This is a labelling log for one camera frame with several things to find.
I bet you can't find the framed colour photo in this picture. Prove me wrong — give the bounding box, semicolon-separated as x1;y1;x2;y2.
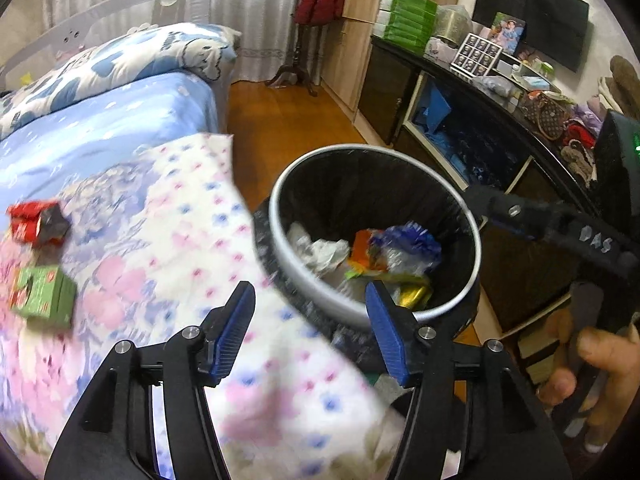
489;11;527;56

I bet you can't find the blue snack bag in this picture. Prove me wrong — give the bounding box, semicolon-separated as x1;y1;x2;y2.
372;221;443;281

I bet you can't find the black television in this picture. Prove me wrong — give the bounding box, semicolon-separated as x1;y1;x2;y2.
472;0;591;72

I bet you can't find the blue and white cartoon quilt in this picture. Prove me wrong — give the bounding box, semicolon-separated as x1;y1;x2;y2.
0;22;241;141

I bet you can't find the round bin with black bag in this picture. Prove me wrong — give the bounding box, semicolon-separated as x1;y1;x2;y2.
251;144;484;376

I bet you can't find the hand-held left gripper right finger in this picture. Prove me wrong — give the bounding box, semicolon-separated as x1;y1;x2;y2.
365;280;573;480

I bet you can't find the red snack packet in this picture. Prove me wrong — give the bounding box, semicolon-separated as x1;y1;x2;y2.
7;200;71;247

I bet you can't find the brown patterned handbag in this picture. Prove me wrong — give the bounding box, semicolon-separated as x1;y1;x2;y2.
517;91;571;141

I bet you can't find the clear plastic bag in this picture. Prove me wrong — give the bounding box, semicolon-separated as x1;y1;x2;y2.
432;4;473;41

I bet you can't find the blue plastic bag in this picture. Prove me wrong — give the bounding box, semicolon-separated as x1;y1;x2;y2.
412;80;471;161

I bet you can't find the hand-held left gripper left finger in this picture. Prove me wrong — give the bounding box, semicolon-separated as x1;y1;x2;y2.
45;281;256;480

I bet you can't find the green and gold snack wrapper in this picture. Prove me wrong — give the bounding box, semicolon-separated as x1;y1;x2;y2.
397;280;433;311

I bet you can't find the brown fur garment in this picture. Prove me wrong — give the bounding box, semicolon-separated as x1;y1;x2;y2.
597;54;640;121

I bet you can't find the green cardboard box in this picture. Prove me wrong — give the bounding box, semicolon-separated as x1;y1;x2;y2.
10;265;77;328

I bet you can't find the card of small portrait photos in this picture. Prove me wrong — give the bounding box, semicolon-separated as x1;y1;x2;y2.
450;32;503;77

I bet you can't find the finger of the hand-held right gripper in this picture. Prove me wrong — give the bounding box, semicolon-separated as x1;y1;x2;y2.
467;187;640;281

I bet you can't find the stack of green boxes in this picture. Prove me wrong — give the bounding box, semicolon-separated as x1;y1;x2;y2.
375;0;441;53

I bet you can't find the pale curtain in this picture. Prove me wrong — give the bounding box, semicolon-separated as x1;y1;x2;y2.
42;0;311;83

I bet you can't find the person's right hand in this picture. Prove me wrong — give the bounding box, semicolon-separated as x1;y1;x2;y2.
537;310;640;453

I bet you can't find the black television cabinet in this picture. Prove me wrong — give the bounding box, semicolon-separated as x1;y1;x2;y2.
352;35;640;336

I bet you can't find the pink and blue floral blanket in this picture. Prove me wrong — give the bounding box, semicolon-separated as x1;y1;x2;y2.
0;132;416;480

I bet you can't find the wooden wardrobe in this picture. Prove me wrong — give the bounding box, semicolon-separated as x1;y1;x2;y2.
320;0;468;113

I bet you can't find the white bed rail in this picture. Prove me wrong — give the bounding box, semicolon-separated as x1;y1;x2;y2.
0;0;216;71

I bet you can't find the purple cloth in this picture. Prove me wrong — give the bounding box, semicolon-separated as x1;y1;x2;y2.
570;100;608;136

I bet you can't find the orange snack wrapper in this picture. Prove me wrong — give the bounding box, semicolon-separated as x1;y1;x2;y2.
348;230;386;278

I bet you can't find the white paper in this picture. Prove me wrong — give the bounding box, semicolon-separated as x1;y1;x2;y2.
286;222;351;277

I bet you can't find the blue bed sheet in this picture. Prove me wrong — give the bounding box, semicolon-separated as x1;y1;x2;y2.
0;71;221;201

